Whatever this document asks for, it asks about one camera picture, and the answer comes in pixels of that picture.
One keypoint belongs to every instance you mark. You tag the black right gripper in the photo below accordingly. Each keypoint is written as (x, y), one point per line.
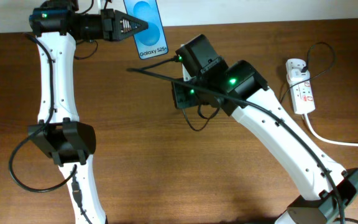
(179, 95)

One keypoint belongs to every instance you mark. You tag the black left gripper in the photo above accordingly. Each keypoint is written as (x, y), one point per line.
(110, 16)

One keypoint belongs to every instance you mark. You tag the blue Samsung smartphone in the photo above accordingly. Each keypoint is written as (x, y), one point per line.
(152, 41)

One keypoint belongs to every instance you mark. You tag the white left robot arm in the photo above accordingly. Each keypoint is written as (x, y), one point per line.
(59, 134)

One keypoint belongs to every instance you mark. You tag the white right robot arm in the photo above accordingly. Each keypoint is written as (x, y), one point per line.
(326, 188)

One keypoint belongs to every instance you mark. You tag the white charger adapter plug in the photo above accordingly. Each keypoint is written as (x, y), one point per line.
(295, 76)

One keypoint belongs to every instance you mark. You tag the white power strip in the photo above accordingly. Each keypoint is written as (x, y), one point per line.
(301, 93)

